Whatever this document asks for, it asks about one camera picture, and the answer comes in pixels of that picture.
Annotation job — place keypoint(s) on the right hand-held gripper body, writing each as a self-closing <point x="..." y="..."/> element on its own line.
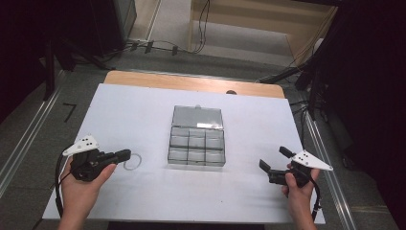
<point x="311" y="161"/>

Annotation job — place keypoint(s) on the person's left hand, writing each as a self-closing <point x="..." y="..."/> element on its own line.
<point x="78" y="195"/>

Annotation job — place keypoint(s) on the person's right hand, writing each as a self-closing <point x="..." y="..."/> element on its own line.
<point x="299" y="198"/>

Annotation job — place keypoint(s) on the metal floor rail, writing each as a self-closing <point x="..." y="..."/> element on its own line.
<point x="30" y="131"/>
<point x="332" y="188"/>

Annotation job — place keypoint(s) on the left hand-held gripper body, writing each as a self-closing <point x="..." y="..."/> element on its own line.
<point x="84" y="166"/>

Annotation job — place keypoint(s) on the beige wooden shelf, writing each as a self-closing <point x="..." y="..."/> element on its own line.
<point x="242" y="19"/>

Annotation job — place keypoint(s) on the clear plastic compartment box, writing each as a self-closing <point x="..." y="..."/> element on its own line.
<point x="196" y="145"/>

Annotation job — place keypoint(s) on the black power adapter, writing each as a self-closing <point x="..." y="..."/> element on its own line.
<point x="134" y="47"/>
<point x="175" y="50"/>
<point x="149" y="47"/>

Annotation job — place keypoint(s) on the grey cabinet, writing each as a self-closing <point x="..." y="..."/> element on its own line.
<point x="126" y="16"/>

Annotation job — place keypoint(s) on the white power strip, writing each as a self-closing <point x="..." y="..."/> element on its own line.
<point x="139" y="41"/>

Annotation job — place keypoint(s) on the dark curtain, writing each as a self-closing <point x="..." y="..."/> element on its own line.
<point x="22" y="38"/>
<point x="373" y="96"/>

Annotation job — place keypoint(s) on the white table board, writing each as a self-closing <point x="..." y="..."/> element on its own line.
<point x="134" y="105"/>

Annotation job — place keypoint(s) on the wooden table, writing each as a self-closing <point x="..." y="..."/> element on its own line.
<point x="178" y="81"/>

